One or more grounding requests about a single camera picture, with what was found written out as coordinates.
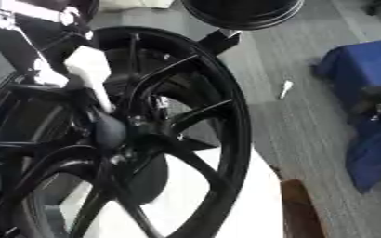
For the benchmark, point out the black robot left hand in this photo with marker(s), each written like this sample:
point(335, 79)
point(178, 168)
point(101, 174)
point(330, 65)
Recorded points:
point(15, 46)

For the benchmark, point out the white pin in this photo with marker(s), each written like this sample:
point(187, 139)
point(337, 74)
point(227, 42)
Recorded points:
point(286, 89)
point(162, 101)
point(88, 69)

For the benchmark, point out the black spoked wheel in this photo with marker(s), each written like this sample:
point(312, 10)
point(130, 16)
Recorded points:
point(237, 130)

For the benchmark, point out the brown wooden board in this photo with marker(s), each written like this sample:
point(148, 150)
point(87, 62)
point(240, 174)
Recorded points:
point(301, 214)

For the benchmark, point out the blue fabric bag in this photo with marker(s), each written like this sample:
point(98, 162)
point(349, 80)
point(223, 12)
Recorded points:
point(362, 65)

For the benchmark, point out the black wheel stand bracket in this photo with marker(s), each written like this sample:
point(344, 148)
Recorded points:
point(220, 41)

